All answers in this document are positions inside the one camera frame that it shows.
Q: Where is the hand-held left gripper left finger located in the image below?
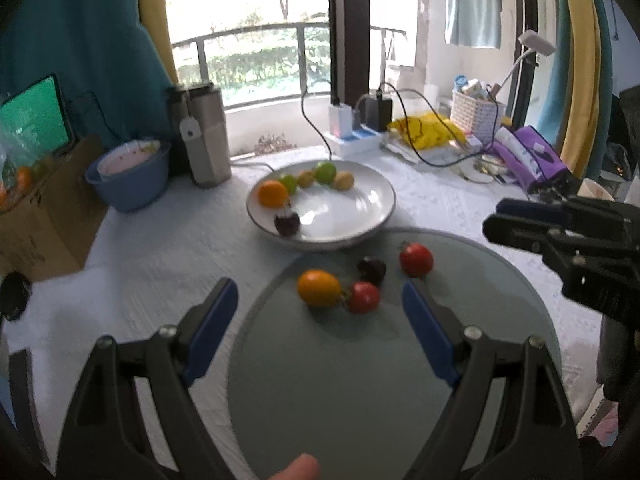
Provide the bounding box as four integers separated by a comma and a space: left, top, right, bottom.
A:
56, 277, 240, 480

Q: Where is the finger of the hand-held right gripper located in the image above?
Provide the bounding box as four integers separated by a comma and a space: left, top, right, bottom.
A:
482, 215, 571, 261
496, 199, 573, 223

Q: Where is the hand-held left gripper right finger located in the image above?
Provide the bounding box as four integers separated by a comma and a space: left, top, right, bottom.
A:
401, 280, 583, 480

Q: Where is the red cherry tomato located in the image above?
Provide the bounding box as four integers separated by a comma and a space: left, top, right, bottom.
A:
346, 281, 381, 315
399, 242, 434, 278

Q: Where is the dark purple cherry tomato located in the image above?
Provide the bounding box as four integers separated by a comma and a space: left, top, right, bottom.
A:
357, 256, 387, 285
273, 211, 301, 237

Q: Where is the round glass tray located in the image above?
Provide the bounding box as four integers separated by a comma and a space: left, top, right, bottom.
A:
227, 227, 561, 480

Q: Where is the yellow oval cherry tomato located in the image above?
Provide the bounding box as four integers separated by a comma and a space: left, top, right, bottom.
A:
297, 269, 343, 308

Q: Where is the white ceramic plate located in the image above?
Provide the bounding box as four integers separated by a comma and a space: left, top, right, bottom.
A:
246, 159, 397, 252

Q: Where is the orange round cherry tomato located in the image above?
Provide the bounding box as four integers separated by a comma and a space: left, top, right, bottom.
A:
257, 180, 291, 209

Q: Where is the person's left hand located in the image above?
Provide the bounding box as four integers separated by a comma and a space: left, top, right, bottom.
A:
267, 453, 321, 480

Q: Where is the purple pouch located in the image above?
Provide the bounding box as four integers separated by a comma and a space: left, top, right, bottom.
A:
492, 125, 571, 193

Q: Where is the round metal item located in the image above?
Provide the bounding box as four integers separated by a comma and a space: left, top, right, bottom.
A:
457, 152, 511, 183

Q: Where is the white tube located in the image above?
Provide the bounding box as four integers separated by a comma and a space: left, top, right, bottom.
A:
495, 127, 533, 168

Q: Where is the white mug with bear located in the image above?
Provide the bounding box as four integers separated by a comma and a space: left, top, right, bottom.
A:
577, 179, 613, 201

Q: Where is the black bag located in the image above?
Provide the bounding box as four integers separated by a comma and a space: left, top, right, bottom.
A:
605, 142, 632, 181

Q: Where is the white woven basket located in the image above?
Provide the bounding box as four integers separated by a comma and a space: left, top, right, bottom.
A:
450, 89, 506, 143

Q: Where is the teal curtain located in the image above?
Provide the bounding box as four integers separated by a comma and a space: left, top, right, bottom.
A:
585, 0, 621, 176
0, 0, 176, 151

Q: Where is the yellow cloth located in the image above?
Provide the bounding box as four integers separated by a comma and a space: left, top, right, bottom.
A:
387, 112, 468, 151

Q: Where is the yellow curtain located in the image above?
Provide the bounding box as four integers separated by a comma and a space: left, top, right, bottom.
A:
555, 0, 608, 178
137, 0, 181, 86

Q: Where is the blue plastic basin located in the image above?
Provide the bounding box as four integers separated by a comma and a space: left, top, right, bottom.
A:
84, 140, 172, 212

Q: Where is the white desk lamp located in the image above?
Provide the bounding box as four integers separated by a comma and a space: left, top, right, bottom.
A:
492, 30, 557, 98

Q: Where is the stainless steel jug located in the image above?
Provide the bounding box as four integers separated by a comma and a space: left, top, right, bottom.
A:
167, 82, 232, 188

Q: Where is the black charger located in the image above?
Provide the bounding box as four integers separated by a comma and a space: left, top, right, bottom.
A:
359, 91, 393, 132

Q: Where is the white power strip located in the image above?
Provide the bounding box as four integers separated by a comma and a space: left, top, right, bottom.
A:
322, 127, 388, 157

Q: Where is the cardboard box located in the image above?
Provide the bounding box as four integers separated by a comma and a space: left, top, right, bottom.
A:
0, 134, 108, 281

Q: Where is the black round speaker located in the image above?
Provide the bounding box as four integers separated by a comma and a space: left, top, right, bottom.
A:
0, 272, 33, 322

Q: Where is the white charger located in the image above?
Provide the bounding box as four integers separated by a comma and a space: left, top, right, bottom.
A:
328, 104, 355, 137

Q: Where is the hanging light blue towel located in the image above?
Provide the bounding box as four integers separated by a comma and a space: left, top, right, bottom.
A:
445, 0, 502, 50

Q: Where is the clear bag of oranges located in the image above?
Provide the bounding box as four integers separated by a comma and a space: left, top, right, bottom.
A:
0, 130, 48, 211

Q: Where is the balcony railing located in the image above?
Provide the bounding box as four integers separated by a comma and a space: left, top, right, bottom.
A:
172, 21, 408, 111

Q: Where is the tablet with green screen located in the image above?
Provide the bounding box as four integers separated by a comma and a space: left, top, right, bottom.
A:
0, 74, 76, 156

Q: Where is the black charging cable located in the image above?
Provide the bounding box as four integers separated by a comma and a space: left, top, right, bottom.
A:
377, 80, 501, 168

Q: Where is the grey charging cable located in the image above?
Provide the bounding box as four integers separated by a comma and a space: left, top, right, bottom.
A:
300, 79, 341, 161

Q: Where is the dark window frame post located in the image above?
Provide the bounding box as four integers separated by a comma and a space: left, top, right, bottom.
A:
327, 0, 371, 106

